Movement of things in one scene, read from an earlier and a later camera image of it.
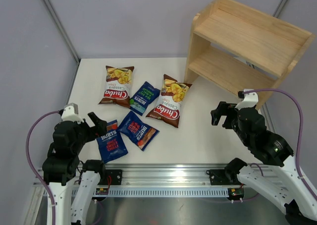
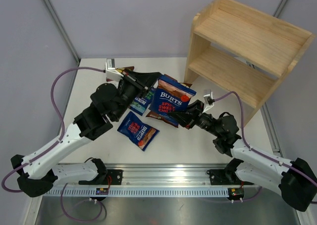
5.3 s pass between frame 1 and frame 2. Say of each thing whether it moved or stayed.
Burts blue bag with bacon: stayed
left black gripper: moved
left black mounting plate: stayed
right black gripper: moved
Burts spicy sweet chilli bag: moved
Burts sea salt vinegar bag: stayed
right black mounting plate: stayed
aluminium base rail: stayed
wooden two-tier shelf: stayed
